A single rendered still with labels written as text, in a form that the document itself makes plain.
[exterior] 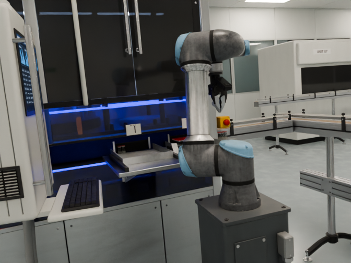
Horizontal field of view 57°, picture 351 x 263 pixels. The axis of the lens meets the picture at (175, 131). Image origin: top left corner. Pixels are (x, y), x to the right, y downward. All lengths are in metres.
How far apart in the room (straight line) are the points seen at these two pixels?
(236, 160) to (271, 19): 7.25
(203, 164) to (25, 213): 0.65
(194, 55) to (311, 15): 7.94
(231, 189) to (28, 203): 0.72
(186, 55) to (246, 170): 0.46
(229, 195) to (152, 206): 0.87
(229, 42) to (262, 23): 6.89
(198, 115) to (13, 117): 0.64
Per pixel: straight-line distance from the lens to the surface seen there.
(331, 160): 2.40
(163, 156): 1.62
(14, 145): 1.23
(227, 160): 1.12
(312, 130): 2.40
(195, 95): 1.17
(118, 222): 1.93
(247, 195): 1.15
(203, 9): 2.05
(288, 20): 8.56
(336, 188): 2.38
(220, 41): 1.19
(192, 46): 1.20
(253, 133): 2.31
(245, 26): 7.81
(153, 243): 2.04
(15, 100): 1.22
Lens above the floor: 1.22
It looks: 7 degrees down
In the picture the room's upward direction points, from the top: 5 degrees counter-clockwise
